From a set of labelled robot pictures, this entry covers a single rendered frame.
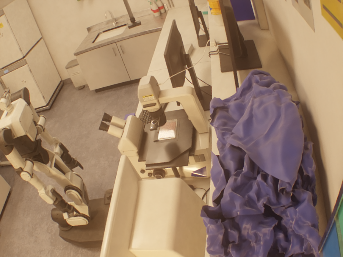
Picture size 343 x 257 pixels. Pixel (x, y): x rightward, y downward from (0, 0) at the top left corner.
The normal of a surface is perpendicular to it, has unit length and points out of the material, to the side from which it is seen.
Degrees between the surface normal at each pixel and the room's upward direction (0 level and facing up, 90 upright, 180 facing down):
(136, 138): 71
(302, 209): 27
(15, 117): 45
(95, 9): 90
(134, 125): 62
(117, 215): 57
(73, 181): 66
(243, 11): 90
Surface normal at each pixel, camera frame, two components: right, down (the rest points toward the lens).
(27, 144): 0.77, 0.35
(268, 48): -0.28, -0.72
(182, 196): 0.84, -0.34
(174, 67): 0.89, 0.13
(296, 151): -0.17, -0.45
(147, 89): -0.14, 0.53
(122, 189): 0.65, -0.52
